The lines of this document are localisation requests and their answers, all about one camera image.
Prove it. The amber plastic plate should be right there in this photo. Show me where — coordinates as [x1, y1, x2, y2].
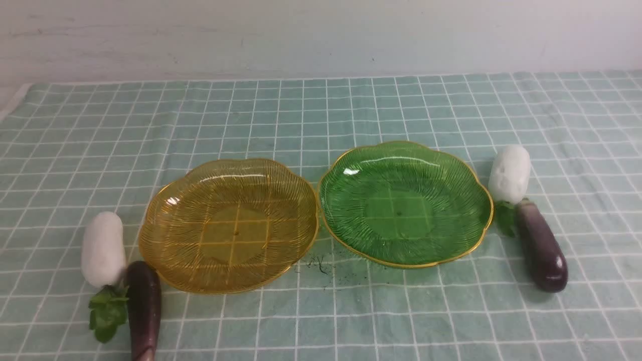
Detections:
[138, 158, 319, 294]

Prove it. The purple eggplant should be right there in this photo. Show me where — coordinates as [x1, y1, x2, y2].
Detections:
[125, 260, 162, 360]
[515, 198, 569, 293]

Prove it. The white radish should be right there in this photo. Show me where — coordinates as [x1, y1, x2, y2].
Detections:
[488, 145, 531, 238]
[81, 211, 128, 343]

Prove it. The green plastic plate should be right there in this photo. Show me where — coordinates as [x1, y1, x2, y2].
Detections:
[317, 141, 495, 269]

